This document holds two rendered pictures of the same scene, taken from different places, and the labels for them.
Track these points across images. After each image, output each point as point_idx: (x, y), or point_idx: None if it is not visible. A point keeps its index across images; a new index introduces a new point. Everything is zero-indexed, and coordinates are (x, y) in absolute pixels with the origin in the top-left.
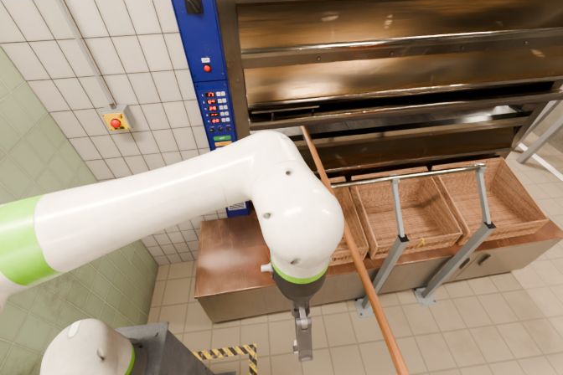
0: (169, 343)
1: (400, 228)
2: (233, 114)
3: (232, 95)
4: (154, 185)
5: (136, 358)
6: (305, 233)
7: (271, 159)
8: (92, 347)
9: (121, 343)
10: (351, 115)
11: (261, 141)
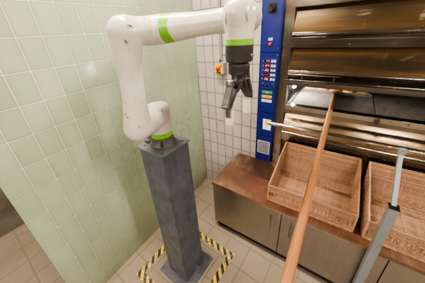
0: (185, 153)
1: (393, 197)
2: (277, 76)
3: (281, 64)
4: (202, 11)
5: (171, 138)
6: (231, 0)
7: None
8: (161, 105)
9: (169, 120)
10: (368, 86)
11: None
